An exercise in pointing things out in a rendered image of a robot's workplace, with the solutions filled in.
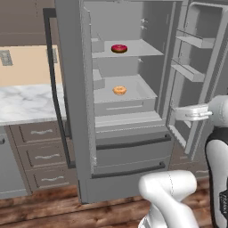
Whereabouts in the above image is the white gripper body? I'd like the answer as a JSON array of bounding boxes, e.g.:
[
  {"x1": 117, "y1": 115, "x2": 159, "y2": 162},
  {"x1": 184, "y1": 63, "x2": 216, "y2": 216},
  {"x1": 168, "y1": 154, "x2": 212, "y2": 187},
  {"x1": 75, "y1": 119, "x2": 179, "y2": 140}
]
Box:
[{"x1": 174, "y1": 103, "x2": 214, "y2": 122}]

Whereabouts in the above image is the grey fridge door with shelves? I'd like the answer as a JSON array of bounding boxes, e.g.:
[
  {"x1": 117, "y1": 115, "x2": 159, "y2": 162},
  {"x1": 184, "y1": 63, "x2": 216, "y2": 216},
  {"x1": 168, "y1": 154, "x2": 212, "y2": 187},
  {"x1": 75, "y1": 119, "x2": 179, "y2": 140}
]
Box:
[{"x1": 165, "y1": 0, "x2": 228, "y2": 162}]

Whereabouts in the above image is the grey fridge inner drawer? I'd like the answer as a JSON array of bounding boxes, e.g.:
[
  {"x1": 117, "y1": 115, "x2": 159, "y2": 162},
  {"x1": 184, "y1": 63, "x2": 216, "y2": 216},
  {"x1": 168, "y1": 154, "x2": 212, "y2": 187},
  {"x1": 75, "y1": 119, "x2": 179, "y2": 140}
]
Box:
[{"x1": 94, "y1": 98, "x2": 157, "y2": 118}]

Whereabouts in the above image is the grey fridge shelf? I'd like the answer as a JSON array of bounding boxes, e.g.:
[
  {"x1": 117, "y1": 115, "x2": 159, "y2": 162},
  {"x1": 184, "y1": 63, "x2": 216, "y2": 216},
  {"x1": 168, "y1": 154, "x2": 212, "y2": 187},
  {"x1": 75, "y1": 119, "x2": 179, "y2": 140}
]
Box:
[{"x1": 91, "y1": 39, "x2": 165, "y2": 59}]

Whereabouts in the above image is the grey fridge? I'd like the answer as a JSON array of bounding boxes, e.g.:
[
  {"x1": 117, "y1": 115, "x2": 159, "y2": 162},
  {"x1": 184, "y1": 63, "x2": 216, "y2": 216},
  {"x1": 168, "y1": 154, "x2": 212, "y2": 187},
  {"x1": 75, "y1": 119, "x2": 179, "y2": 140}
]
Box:
[{"x1": 54, "y1": 0, "x2": 191, "y2": 205}]

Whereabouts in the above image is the brown base cabinet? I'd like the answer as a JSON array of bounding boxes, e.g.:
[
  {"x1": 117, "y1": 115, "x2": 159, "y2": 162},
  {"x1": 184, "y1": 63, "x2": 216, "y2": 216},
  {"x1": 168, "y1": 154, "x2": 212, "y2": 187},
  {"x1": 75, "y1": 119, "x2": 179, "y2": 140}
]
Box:
[{"x1": 169, "y1": 142, "x2": 210, "y2": 180}]

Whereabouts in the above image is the grey freezer drawer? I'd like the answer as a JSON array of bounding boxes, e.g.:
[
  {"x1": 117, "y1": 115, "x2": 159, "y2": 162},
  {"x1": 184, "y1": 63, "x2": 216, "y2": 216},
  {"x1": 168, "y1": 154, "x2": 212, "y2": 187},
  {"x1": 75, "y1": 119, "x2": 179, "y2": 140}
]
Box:
[
  {"x1": 88, "y1": 161, "x2": 172, "y2": 204},
  {"x1": 94, "y1": 130, "x2": 174, "y2": 167}
]

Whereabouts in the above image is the orange glazed donut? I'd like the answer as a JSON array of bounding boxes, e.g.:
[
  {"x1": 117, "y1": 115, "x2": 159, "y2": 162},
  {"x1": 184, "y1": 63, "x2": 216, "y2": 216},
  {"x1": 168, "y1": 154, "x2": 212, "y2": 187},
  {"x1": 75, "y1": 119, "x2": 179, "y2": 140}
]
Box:
[{"x1": 112, "y1": 85, "x2": 128, "y2": 96}]

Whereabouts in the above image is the pink frosted donut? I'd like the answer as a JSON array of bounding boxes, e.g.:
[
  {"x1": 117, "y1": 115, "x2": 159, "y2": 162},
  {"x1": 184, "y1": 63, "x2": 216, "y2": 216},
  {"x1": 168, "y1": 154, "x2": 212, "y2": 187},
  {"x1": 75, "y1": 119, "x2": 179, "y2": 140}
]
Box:
[{"x1": 110, "y1": 44, "x2": 128, "y2": 54}]

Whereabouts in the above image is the brown cabinet drawer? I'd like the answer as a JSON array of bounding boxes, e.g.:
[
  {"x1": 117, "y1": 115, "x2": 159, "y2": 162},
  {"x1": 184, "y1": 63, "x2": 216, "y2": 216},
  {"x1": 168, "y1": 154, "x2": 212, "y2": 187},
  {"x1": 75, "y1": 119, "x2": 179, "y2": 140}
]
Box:
[
  {"x1": 9, "y1": 120, "x2": 62, "y2": 147},
  {"x1": 26, "y1": 167, "x2": 78, "y2": 191},
  {"x1": 17, "y1": 142, "x2": 68, "y2": 171}
]

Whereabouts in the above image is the black freezer drawer handle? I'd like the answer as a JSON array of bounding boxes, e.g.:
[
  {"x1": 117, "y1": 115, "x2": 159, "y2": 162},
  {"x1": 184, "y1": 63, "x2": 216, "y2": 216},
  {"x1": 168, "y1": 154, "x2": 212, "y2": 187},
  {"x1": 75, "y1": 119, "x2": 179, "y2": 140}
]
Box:
[
  {"x1": 91, "y1": 161, "x2": 167, "y2": 180},
  {"x1": 95, "y1": 134, "x2": 173, "y2": 151}
]

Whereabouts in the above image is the black fridge door handle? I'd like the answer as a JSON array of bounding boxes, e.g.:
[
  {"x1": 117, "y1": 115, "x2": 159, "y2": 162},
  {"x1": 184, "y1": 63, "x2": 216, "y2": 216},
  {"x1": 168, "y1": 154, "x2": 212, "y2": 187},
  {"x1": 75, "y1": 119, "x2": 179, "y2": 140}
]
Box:
[{"x1": 42, "y1": 7, "x2": 77, "y2": 169}]

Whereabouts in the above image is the grey wall socket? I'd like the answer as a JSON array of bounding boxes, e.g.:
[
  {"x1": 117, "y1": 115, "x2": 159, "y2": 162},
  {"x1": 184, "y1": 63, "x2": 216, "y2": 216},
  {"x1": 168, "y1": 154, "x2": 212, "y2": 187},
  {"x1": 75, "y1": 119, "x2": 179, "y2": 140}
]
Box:
[
  {"x1": 0, "y1": 49, "x2": 13, "y2": 67},
  {"x1": 46, "y1": 47, "x2": 59, "y2": 64}
]

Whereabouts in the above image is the silver drawer handle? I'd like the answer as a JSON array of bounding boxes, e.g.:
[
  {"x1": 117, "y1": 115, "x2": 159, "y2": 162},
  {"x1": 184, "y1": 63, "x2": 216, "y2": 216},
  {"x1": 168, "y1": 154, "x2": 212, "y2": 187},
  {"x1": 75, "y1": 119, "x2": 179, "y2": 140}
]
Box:
[
  {"x1": 40, "y1": 175, "x2": 65, "y2": 183},
  {"x1": 29, "y1": 128, "x2": 54, "y2": 136},
  {"x1": 34, "y1": 153, "x2": 61, "y2": 160}
]

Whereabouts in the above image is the brown wall cupboard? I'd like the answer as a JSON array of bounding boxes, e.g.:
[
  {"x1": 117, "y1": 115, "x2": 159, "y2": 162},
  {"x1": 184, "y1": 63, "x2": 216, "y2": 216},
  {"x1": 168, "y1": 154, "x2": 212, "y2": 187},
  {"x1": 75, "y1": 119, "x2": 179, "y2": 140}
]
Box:
[{"x1": 0, "y1": 0, "x2": 58, "y2": 47}]

